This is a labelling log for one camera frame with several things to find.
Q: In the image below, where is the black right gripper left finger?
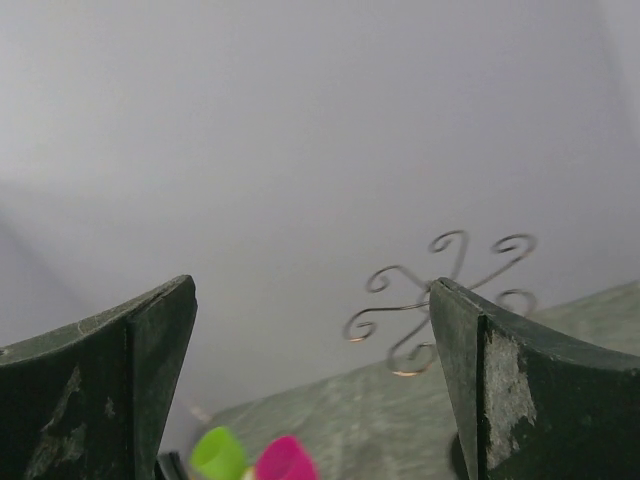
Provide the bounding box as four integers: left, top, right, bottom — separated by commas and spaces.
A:
1, 275, 197, 479

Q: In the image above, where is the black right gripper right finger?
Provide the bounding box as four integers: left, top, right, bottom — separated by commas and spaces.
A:
429, 278, 639, 479

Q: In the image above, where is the green wine glass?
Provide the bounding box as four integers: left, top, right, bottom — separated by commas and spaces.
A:
189, 426, 248, 480

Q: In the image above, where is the pink wine glass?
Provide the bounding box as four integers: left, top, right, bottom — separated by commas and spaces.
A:
254, 435, 320, 480

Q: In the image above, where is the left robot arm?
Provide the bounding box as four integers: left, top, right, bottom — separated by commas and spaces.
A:
154, 451, 188, 480

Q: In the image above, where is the copper wire glass rack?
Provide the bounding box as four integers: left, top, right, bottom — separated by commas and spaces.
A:
343, 229, 539, 471

